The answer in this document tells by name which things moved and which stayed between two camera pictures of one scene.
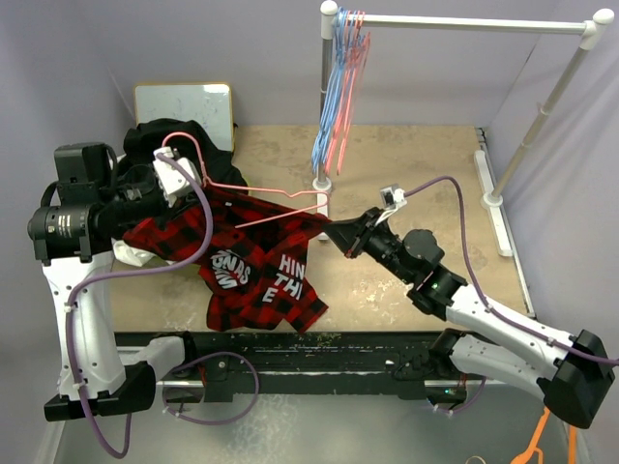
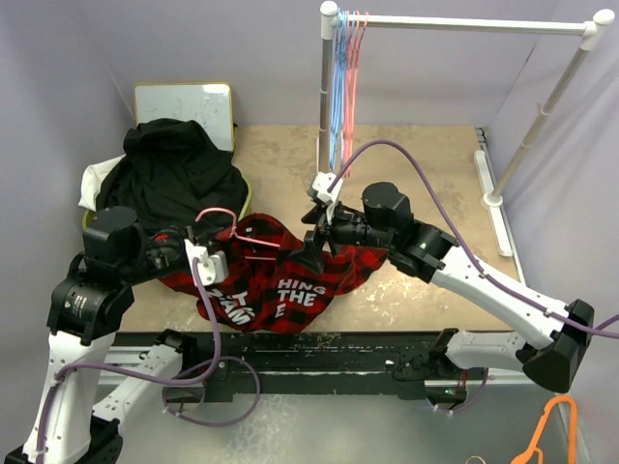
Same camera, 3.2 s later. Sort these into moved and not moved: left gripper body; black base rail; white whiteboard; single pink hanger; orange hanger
Moved: left gripper body; single pink hanger
Not moved: white whiteboard; black base rail; orange hanger
